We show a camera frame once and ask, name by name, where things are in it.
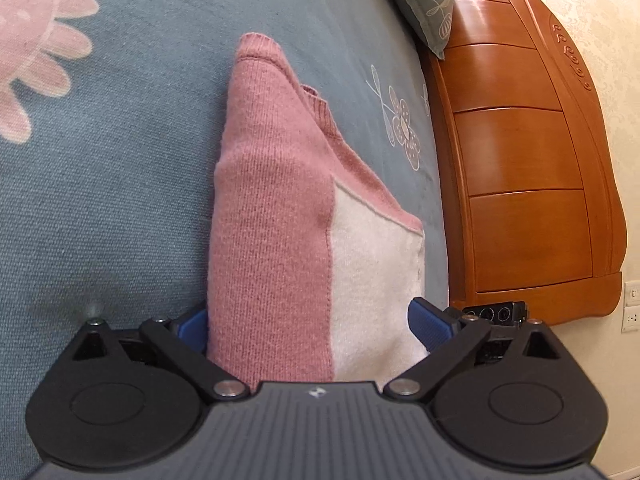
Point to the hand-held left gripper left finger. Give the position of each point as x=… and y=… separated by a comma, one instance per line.
x=192, y=331

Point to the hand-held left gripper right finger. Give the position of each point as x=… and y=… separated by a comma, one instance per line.
x=430, y=325

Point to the pink and white knit sweater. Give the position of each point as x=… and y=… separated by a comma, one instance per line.
x=275, y=210

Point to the wooden headboard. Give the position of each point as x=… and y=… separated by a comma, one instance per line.
x=525, y=160

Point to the bed with blue floral sheet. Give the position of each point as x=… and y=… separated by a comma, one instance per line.
x=125, y=160

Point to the grey-green flower print pillow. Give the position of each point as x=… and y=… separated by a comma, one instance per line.
x=425, y=0

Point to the white wall socket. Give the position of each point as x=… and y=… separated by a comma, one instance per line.
x=632, y=319

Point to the white wall switch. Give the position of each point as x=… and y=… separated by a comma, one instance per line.
x=634, y=294

